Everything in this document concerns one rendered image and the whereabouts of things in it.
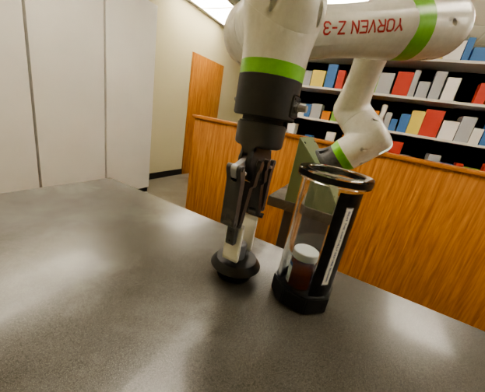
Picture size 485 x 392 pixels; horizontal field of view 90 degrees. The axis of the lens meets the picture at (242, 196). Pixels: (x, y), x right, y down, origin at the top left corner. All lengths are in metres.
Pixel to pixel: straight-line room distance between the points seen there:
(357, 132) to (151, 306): 0.86
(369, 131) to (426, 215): 1.37
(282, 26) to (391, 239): 2.09
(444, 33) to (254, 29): 0.44
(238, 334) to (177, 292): 0.12
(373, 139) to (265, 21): 0.71
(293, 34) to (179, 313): 0.40
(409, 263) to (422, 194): 0.56
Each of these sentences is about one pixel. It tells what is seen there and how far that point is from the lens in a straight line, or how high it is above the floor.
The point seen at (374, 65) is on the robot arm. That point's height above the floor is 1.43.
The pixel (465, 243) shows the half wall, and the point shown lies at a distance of 2.37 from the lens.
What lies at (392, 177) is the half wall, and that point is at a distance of 2.19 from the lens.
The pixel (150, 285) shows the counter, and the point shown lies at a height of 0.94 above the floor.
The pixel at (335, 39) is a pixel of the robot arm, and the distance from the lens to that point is 0.55.
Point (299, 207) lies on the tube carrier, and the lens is 0.38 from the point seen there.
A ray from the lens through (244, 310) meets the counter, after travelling 0.41.
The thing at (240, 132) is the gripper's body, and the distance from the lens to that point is 0.36.
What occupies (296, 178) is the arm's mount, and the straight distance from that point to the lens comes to 0.92.
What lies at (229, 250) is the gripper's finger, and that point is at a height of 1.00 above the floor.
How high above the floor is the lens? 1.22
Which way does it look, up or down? 18 degrees down
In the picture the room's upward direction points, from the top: 10 degrees clockwise
